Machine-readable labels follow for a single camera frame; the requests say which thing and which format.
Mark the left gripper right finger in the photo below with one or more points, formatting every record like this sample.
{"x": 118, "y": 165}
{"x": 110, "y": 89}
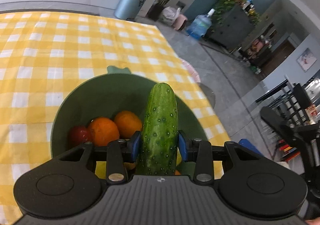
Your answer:
{"x": 197, "y": 159}

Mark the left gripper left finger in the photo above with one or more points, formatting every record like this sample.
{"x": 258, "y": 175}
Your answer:
{"x": 119, "y": 152}

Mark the green cucumber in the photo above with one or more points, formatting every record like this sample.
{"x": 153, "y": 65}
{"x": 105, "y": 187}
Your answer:
{"x": 159, "y": 138}

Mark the red cherry tomato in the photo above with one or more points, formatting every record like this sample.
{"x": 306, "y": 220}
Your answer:
{"x": 78, "y": 135}

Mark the orange mandarin left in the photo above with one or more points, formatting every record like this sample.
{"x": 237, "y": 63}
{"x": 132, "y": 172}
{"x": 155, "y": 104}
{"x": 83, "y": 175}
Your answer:
{"x": 103, "y": 130}

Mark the orange mandarin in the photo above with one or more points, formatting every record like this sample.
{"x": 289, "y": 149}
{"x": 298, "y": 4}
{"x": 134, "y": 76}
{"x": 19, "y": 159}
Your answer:
{"x": 103, "y": 130}
{"x": 127, "y": 123}

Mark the orange mandarin right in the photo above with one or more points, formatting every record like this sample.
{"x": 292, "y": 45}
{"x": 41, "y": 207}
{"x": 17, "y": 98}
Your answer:
{"x": 127, "y": 123}

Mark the black dining table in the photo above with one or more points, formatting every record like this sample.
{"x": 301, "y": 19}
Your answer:
{"x": 292, "y": 103}

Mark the dark grey drawer cabinet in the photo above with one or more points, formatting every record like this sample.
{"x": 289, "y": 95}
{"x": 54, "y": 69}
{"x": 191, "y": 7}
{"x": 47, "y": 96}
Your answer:
{"x": 233, "y": 29}

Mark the yellow checkered tablecloth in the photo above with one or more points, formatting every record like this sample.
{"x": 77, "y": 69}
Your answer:
{"x": 45, "y": 55}

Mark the blue water jug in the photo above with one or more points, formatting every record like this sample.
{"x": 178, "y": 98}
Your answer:
{"x": 198, "y": 28}

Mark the pink small stool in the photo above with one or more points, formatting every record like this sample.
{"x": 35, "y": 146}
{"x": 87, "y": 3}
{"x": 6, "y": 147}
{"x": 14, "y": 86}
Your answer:
{"x": 180, "y": 22}

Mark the grey metal trash bin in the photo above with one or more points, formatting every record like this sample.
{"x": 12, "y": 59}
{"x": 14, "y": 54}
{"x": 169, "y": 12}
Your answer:
{"x": 128, "y": 9}

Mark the framed wall picture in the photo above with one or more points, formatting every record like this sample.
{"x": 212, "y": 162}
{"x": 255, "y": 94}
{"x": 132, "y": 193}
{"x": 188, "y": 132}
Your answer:
{"x": 306, "y": 60}

